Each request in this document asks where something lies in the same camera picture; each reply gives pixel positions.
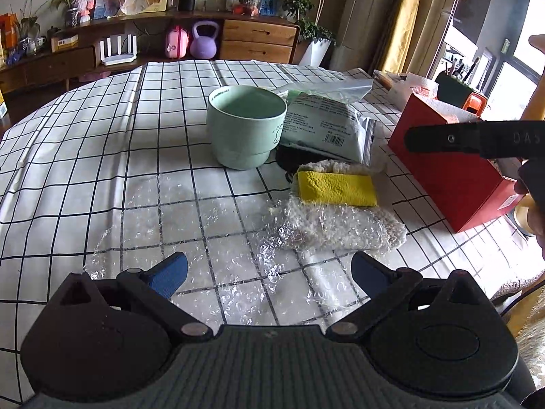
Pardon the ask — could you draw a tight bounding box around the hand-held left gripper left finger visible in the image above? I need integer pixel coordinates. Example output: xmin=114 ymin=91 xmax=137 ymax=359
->
xmin=57 ymin=252 xmax=214 ymax=344

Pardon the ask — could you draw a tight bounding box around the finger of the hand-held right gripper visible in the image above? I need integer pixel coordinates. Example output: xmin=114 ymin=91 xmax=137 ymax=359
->
xmin=404 ymin=120 xmax=545 ymax=159

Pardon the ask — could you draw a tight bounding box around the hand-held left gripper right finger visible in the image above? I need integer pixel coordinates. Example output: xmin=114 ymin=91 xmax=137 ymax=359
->
xmin=326 ymin=251 xmax=490 ymax=344

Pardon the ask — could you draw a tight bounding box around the red box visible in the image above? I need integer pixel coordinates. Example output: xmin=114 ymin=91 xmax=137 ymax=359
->
xmin=387 ymin=94 xmax=526 ymax=233

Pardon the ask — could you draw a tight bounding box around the black cloth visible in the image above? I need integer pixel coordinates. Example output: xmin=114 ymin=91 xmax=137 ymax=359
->
xmin=275 ymin=145 xmax=308 ymax=182

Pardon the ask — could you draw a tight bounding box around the person's right hand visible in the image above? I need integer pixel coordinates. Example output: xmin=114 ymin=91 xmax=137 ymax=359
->
xmin=513 ymin=177 xmax=545 ymax=261

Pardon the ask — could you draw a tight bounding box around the dark green pen holder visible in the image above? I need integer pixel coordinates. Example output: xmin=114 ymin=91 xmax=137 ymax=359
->
xmin=435 ymin=57 xmax=480 ymax=109

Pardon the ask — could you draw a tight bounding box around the white fluffy cloth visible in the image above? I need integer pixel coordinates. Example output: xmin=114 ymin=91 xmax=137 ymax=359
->
xmin=270 ymin=160 xmax=408 ymax=257

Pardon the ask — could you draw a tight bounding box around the white paper box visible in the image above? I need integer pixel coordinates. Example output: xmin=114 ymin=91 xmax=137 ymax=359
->
xmin=375 ymin=70 xmax=439 ymax=107

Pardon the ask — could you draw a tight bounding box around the window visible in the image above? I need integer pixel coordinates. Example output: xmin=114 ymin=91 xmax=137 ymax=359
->
xmin=481 ymin=0 xmax=545 ymax=121

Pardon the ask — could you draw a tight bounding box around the yellow sponge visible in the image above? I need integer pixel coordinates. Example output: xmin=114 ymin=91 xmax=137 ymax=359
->
xmin=297 ymin=170 xmax=379 ymax=208

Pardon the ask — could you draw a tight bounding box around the clear bubble wrap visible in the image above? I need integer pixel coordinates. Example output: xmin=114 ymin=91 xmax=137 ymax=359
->
xmin=83 ymin=170 xmax=362 ymax=327

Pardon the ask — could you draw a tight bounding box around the yellow curtain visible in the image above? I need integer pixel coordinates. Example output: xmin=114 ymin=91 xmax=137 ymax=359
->
xmin=379 ymin=0 xmax=452 ymax=77

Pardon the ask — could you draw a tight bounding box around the clear zip bag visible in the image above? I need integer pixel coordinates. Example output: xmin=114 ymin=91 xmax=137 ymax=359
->
xmin=251 ymin=60 xmax=375 ymax=105

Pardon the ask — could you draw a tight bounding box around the white green packet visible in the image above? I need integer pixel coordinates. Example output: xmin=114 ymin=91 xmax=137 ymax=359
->
xmin=279 ymin=91 xmax=378 ymax=167

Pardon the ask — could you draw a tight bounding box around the green ceramic cup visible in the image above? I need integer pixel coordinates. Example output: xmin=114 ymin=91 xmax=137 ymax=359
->
xmin=206 ymin=85 xmax=288 ymax=171

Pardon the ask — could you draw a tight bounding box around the checked tablecloth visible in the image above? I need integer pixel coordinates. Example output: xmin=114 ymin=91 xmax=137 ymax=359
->
xmin=0 ymin=60 xmax=545 ymax=409

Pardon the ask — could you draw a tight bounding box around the beige curtain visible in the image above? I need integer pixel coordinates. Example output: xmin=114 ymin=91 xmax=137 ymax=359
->
xmin=332 ymin=0 xmax=409 ymax=71

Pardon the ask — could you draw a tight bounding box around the white plant pot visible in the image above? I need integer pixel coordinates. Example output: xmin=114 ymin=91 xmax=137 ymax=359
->
xmin=300 ymin=38 xmax=333 ymax=67

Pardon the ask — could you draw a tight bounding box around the leafy potted plant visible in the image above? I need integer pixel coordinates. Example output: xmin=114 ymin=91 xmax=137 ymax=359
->
xmin=279 ymin=0 xmax=337 ymax=47

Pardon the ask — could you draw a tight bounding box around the white router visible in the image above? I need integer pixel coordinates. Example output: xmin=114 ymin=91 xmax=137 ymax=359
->
xmin=97 ymin=35 xmax=139 ymax=66

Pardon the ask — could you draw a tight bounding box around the pink toy case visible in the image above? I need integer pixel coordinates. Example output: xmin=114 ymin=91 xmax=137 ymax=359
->
xmin=165 ymin=26 xmax=190 ymax=59

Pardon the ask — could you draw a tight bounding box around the wooden sideboard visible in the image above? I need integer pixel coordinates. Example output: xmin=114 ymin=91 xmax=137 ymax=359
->
xmin=0 ymin=11 xmax=301 ymax=94

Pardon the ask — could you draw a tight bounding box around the purple kettlebell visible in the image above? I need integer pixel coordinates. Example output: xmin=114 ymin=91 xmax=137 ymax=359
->
xmin=189 ymin=21 xmax=221 ymax=59

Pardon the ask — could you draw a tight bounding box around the cardboard box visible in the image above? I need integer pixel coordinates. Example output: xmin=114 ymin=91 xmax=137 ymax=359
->
xmin=51 ymin=35 xmax=79 ymax=53

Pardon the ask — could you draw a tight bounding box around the plant in patterned pot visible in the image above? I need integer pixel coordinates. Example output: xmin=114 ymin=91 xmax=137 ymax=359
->
xmin=47 ymin=0 xmax=81 ymax=27

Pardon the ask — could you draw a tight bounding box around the orange box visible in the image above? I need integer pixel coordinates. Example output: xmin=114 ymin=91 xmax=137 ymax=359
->
xmin=0 ymin=13 xmax=20 ymax=52

